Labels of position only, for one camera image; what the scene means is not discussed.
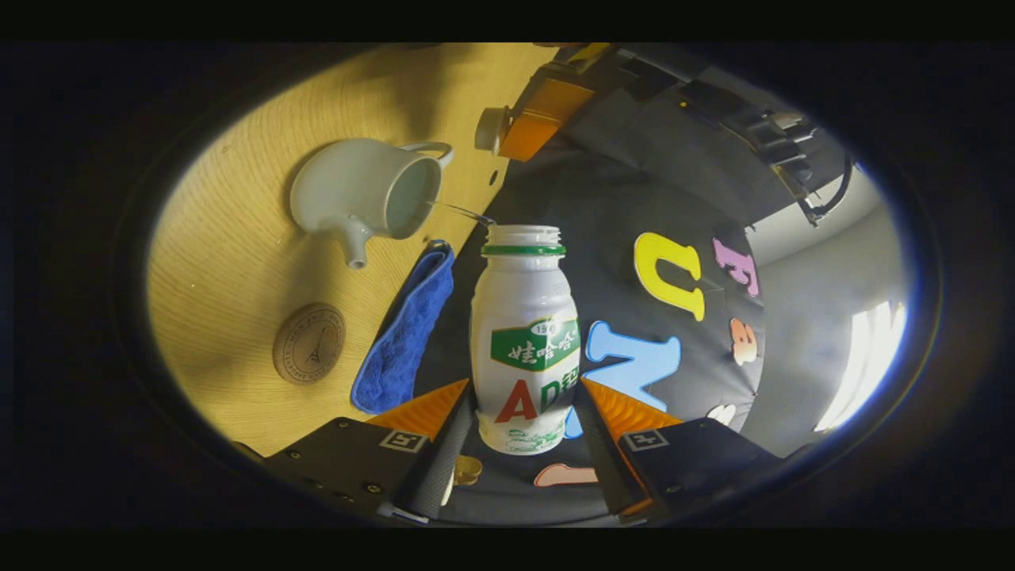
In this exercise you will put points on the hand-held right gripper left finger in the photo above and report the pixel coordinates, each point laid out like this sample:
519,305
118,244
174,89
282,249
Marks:
444,460

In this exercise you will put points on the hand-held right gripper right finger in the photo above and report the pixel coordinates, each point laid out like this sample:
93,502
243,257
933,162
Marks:
599,452

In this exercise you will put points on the brown toast slice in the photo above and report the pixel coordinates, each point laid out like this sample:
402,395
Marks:
468,469

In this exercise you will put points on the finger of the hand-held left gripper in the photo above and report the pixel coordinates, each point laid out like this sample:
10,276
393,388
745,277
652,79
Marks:
587,54
547,111

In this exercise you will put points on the round wooden coaster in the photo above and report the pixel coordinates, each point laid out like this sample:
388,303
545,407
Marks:
309,345

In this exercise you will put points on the white ceramic teacup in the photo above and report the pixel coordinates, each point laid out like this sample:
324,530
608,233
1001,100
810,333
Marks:
349,190

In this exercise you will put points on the white teacup lid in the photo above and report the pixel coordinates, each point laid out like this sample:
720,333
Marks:
492,129

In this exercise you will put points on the blue folded towel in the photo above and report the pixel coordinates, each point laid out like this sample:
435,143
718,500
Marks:
404,341

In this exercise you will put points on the white plastic water bottle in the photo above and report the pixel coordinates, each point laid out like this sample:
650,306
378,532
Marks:
523,317

